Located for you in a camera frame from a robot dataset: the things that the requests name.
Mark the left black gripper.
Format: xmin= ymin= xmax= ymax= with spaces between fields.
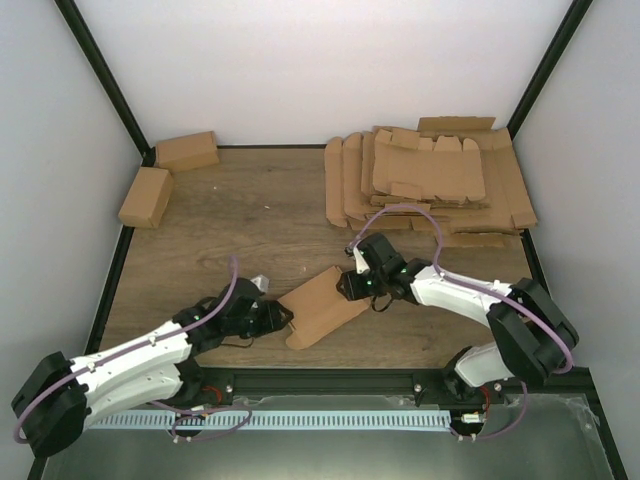
xmin=226 ymin=301 xmax=295 ymax=339

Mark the cardboard box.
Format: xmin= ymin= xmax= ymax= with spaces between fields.
xmin=278 ymin=266 xmax=370 ymax=350
xmin=155 ymin=131 xmax=220 ymax=173
xmin=118 ymin=167 xmax=174 ymax=229

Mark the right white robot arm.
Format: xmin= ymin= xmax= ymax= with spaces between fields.
xmin=336 ymin=233 xmax=579 ymax=403

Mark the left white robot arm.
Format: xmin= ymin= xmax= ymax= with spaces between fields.
xmin=11 ymin=278 xmax=294 ymax=458

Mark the stack of flat cardboard blanks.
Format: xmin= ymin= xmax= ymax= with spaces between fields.
xmin=324 ymin=116 xmax=538 ymax=247

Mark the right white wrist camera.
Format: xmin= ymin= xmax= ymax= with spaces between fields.
xmin=345 ymin=246 xmax=370 ymax=275

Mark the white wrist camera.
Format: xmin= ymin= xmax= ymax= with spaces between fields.
xmin=251 ymin=274 xmax=270 ymax=294
xmin=345 ymin=246 xmax=370 ymax=275

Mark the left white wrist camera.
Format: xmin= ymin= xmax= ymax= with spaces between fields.
xmin=251 ymin=274 xmax=270 ymax=294

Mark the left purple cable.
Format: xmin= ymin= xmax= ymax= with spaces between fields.
xmin=13 ymin=255 xmax=240 ymax=444

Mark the black aluminium frame rail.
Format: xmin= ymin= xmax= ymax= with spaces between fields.
xmin=194 ymin=366 xmax=591 ymax=406

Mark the light blue slotted cable duct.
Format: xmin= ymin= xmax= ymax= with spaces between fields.
xmin=93 ymin=410 xmax=451 ymax=432

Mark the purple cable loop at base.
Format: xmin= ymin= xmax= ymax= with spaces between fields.
xmin=149 ymin=399 xmax=252 ymax=445

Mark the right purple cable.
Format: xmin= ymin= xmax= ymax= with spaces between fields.
xmin=349 ymin=203 xmax=575 ymax=439

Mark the left black frame post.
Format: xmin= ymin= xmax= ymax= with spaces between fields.
xmin=54 ymin=0 xmax=155 ymax=167

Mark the black frame post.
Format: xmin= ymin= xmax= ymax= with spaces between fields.
xmin=507 ymin=0 xmax=593 ymax=139
xmin=54 ymin=0 xmax=155 ymax=167

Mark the right black frame post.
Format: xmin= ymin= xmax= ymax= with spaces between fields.
xmin=507 ymin=0 xmax=593 ymax=139

